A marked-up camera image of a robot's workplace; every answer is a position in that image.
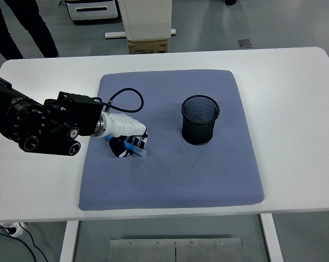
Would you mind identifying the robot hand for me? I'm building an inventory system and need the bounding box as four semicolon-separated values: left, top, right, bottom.
104;113;149;158

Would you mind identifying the blue marker pen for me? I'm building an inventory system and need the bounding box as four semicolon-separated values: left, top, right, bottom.
104;134;148;157

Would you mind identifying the black mesh pen holder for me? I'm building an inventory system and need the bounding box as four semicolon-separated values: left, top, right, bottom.
181;94;221;146

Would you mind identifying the blue-grey textured mat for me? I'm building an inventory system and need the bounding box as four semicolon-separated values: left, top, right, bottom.
79;69;265;211

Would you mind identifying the cardboard box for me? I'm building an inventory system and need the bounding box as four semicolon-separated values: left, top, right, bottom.
128;38;169;55

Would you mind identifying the white appliance with black slot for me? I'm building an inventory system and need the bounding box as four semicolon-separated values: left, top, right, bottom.
65;0;119;22

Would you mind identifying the white table leg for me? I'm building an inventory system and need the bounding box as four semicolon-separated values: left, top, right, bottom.
59;220;80;262
259;213;284;262

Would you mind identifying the grey metal plate with screws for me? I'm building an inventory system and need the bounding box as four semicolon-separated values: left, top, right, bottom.
109;237;243;262

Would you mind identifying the person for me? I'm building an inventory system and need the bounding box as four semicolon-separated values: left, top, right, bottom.
0;0;59;60

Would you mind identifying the white power strip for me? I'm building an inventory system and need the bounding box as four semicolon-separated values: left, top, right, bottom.
0;222;27;237

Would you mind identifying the white pedestal base bar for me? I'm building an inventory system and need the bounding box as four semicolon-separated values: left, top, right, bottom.
104;28;177;39

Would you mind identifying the white pedestal cabinet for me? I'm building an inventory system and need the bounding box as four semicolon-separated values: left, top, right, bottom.
118;0;172;41

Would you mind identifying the black floor cable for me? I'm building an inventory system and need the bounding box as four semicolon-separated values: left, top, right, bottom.
0;223;49;262

